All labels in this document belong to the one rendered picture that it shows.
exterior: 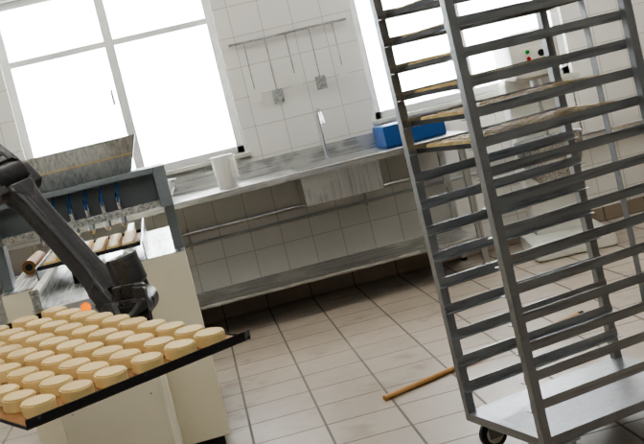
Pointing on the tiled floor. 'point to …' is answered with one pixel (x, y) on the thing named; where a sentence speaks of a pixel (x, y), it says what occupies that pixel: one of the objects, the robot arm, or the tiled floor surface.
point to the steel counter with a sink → (350, 173)
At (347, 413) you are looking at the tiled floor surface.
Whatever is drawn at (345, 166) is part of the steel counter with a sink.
